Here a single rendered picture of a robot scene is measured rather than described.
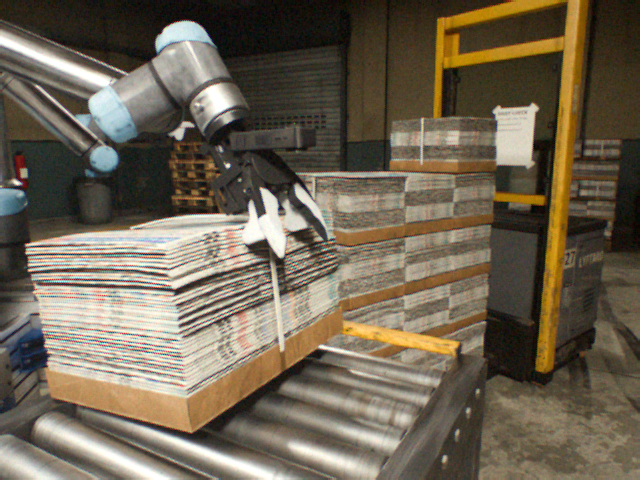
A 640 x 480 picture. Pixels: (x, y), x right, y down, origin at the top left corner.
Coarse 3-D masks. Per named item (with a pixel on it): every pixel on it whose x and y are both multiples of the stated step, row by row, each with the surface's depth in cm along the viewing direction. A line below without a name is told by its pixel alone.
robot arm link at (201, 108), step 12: (228, 84) 65; (204, 96) 64; (216, 96) 64; (228, 96) 64; (240, 96) 66; (192, 108) 65; (204, 108) 64; (216, 108) 63; (228, 108) 64; (240, 108) 65; (204, 120) 64; (204, 132) 66
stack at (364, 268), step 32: (352, 256) 166; (384, 256) 177; (416, 256) 189; (448, 256) 201; (352, 288) 168; (384, 288) 179; (448, 288) 204; (352, 320) 171; (384, 320) 181; (416, 320) 193; (448, 320) 207; (416, 352) 197
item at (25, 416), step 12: (48, 396) 70; (24, 408) 67; (36, 408) 67; (48, 408) 67; (60, 408) 68; (72, 408) 70; (0, 420) 64; (12, 420) 64; (24, 420) 64; (36, 420) 65; (0, 432) 61; (12, 432) 62; (24, 432) 64
